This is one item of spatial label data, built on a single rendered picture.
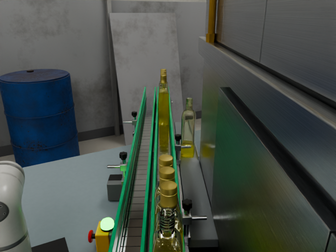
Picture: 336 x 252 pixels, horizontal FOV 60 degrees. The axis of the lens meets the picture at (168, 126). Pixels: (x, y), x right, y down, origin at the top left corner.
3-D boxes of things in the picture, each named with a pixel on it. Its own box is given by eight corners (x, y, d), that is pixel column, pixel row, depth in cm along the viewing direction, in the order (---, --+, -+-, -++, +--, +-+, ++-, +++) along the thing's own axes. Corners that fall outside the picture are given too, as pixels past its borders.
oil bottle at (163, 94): (168, 125, 165) (168, 76, 155) (158, 125, 165) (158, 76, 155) (168, 121, 171) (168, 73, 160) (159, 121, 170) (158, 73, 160)
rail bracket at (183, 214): (206, 245, 81) (208, 205, 76) (181, 246, 80) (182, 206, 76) (204, 235, 84) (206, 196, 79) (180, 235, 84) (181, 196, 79)
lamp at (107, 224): (113, 232, 93) (112, 224, 92) (99, 232, 93) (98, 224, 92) (115, 222, 97) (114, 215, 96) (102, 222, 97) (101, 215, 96)
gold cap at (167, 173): (175, 191, 63) (175, 174, 61) (159, 192, 63) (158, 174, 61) (174, 182, 66) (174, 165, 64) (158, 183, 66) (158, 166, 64)
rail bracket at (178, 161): (190, 165, 122) (191, 136, 118) (174, 166, 122) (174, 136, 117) (190, 161, 126) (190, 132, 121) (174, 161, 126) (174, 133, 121)
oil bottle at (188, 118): (193, 158, 128) (195, 100, 119) (180, 156, 129) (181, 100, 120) (194, 152, 133) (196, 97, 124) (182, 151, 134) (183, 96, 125)
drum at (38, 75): (14, 157, 317) (-5, 70, 283) (73, 145, 347) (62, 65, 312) (19, 186, 265) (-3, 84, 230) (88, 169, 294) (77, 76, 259)
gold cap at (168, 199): (177, 209, 57) (178, 190, 56) (159, 209, 57) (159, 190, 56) (177, 198, 61) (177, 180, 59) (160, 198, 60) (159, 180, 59)
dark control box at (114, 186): (127, 201, 120) (126, 184, 117) (108, 202, 120) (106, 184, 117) (129, 190, 128) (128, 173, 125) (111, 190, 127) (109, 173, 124)
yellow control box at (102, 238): (118, 253, 94) (116, 234, 92) (95, 253, 94) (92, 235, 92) (121, 237, 101) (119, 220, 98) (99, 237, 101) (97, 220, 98)
